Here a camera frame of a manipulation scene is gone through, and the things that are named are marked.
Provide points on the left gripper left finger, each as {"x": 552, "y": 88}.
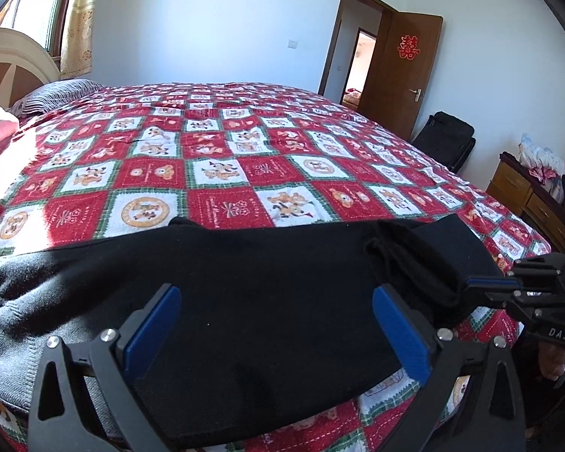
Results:
{"x": 62, "y": 416}

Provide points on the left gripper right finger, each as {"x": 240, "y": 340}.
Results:
{"x": 468, "y": 397}

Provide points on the black pants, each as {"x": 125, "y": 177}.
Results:
{"x": 275, "y": 338}

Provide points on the person right hand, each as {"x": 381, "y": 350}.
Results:
{"x": 551, "y": 361}

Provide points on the wooden dresser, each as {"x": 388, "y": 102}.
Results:
{"x": 523, "y": 195}

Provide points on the floral plastic bag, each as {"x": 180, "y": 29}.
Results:
{"x": 543, "y": 165}

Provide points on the black folding chair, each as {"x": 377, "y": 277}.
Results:
{"x": 446, "y": 139}

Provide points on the red patterned bedspread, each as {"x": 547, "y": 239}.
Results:
{"x": 229, "y": 156}

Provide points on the striped grey pillow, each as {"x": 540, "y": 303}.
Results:
{"x": 52, "y": 96}

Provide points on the red paper door decoration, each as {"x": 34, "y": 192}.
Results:
{"x": 408, "y": 47}

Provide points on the brown wooden door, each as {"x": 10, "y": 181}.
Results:
{"x": 394, "y": 87}

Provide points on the yellow right curtain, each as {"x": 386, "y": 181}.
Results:
{"x": 77, "y": 39}

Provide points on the cream wooden headboard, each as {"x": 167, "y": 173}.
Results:
{"x": 24, "y": 66}

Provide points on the window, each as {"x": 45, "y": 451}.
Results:
{"x": 41, "y": 20}

